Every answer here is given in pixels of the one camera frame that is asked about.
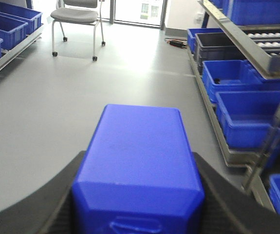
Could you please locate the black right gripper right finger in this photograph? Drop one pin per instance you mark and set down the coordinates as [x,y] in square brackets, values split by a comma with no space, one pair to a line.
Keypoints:
[227,210]

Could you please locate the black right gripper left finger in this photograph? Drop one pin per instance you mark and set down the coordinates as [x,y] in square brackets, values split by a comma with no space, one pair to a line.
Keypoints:
[48,210]

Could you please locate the blue plastic parts container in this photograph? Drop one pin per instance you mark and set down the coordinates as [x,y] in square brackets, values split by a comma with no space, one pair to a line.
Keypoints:
[138,175]

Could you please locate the left metal shelf rack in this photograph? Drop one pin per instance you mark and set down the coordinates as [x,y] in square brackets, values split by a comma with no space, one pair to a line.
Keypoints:
[17,50]

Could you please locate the metal roller shelf rack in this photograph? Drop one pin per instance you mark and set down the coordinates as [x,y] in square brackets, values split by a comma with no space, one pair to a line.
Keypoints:
[269,67]

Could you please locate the blue bin upper shelf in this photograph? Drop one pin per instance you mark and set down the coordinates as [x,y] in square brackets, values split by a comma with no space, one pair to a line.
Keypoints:
[250,12]

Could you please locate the blue bin nearest right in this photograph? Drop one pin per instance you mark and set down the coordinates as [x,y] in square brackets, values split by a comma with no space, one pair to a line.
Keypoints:
[246,116]

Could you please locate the dark grey bin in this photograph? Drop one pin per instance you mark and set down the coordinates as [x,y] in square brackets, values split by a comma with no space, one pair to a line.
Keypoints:
[214,46]

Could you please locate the black power adapter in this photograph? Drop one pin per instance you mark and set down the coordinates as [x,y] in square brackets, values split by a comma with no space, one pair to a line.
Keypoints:
[179,43]

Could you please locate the blue bin far right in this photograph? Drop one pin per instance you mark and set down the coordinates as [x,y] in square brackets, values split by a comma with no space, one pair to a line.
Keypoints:
[191,35]

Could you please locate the blue bin left middle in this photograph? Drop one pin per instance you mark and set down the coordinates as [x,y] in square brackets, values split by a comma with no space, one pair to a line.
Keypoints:
[12,31]

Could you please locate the blue bin left far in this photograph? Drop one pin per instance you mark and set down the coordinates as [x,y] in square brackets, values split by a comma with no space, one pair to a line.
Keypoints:
[32,17]

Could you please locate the grey office chair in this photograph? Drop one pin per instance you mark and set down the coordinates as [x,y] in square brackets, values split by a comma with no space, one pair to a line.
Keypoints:
[81,12]

